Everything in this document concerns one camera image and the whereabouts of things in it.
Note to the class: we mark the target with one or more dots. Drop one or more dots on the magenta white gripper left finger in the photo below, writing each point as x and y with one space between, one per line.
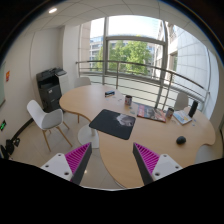
70 166

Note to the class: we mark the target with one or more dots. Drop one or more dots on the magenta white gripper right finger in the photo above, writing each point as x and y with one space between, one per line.
153 166

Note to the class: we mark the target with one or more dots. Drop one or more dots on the black computer mouse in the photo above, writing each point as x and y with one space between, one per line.
180 140

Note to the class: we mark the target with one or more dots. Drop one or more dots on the black mouse pad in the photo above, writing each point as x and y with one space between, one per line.
113 123

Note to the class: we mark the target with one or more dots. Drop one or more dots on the white chair wooden legs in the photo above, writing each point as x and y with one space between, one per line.
46 121

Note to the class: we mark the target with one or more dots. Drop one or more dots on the red magazine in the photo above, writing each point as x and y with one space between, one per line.
151 113

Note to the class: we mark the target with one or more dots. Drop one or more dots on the white chair near right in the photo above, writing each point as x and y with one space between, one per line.
208 153

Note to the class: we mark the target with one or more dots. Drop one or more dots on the black bag on floor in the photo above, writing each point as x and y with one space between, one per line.
7 150

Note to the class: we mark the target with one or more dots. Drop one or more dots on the dark printed mug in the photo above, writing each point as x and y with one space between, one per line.
128 100

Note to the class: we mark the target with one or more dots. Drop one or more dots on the white chair right far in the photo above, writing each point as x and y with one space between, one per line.
181 101

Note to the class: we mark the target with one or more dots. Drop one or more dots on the black bottle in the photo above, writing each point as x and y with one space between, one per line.
193 108

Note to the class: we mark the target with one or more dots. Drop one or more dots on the small dark box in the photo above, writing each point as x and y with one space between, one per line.
109 93

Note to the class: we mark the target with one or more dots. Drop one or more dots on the white chair behind table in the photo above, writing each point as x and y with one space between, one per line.
82 81

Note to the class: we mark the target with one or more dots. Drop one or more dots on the black office printer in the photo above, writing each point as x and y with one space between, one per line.
49 88

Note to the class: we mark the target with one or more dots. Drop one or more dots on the metal window railing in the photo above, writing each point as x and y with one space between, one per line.
147 84

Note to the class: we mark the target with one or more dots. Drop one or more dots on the white table pedestal base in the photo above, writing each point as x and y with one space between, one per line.
87 134

